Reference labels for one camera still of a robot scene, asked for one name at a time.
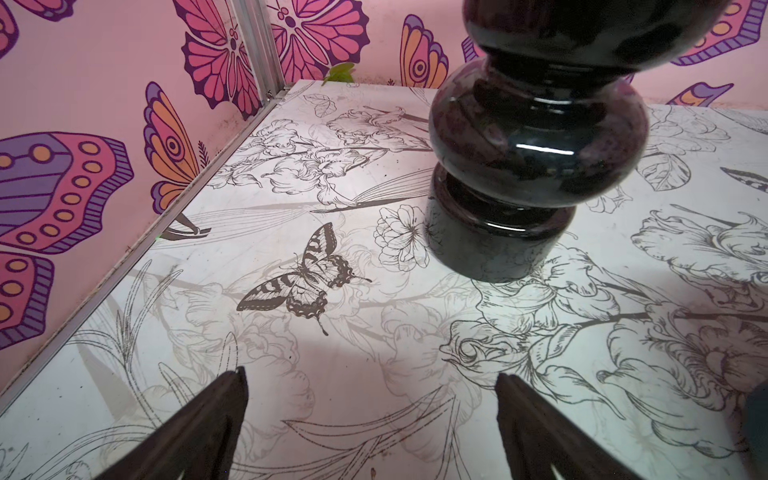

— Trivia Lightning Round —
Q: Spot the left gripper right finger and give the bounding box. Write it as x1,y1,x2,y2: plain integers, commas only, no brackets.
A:
494,373,640,480

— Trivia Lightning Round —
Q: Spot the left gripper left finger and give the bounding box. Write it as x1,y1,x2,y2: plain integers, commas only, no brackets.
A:
99,366,249,479

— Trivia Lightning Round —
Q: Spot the teal plastic storage box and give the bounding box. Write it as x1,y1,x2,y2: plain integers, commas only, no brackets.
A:
743,382,768,471

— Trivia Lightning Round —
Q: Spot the green plant in black vase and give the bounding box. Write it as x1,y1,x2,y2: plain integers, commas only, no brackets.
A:
428,1,726,283

